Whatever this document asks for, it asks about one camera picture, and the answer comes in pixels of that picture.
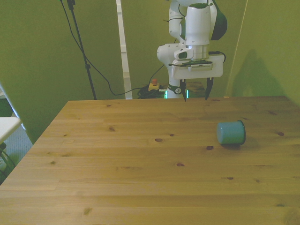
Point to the yellow emergency stop button box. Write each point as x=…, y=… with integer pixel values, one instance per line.
x=154, y=86

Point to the black tripod stand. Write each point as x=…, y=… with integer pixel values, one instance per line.
x=80, y=47

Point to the blue enamel mug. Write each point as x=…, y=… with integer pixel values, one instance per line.
x=230, y=132

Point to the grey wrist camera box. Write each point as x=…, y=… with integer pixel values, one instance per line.
x=200, y=67

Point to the white upright board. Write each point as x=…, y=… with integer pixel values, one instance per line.
x=123, y=47

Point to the grey slanted metal bar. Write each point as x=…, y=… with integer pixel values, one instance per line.
x=11, y=103

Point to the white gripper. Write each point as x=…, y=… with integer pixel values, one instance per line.
x=215, y=69

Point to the white side shelf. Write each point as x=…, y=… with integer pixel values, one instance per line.
x=8, y=127

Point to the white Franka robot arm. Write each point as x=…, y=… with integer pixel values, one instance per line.
x=198, y=25

